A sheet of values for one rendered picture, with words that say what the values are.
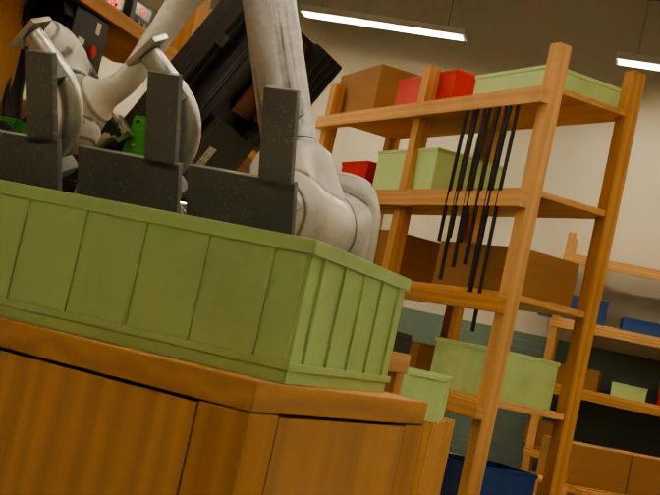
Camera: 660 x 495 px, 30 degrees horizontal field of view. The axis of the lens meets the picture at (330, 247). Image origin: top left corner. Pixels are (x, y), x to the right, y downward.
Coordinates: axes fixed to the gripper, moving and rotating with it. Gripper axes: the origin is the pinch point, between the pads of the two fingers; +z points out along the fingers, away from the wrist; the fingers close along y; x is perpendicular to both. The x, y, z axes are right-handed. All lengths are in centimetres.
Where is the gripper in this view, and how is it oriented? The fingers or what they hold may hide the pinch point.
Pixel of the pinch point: (115, 126)
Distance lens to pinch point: 297.5
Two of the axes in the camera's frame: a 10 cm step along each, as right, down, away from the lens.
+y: -4.5, -7.8, 4.4
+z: 2.1, 3.8, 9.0
